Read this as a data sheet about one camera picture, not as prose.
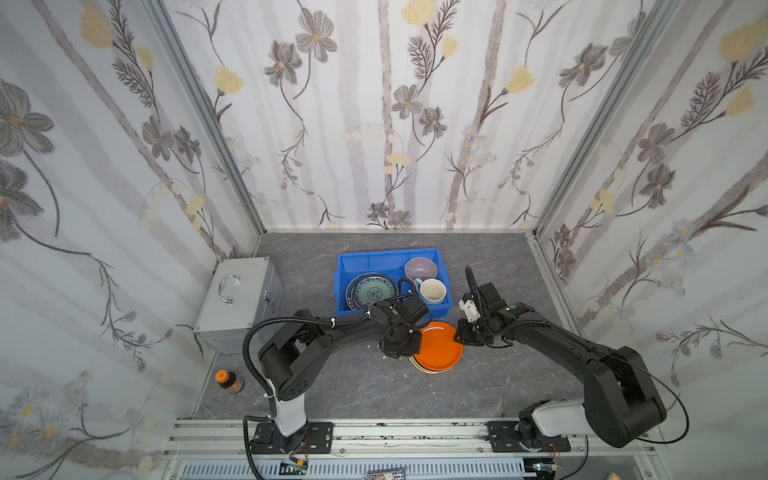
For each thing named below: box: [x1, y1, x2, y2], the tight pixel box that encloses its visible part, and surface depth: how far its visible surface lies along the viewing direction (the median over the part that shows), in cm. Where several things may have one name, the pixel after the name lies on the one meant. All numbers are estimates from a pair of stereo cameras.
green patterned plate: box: [346, 272, 399, 311], surface depth 103 cm
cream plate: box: [408, 354, 449, 375], surface depth 86 cm
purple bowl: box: [404, 256, 438, 281], surface depth 106 cm
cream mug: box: [414, 278, 447, 305], surface depth 94 cm
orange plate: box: [414, 322, 463, 371], surface depth 86 cm
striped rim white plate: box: [345, 274, 356, 311], surface depth 100 cm
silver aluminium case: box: [194, 257, 283, 354], surface depth 86 cm
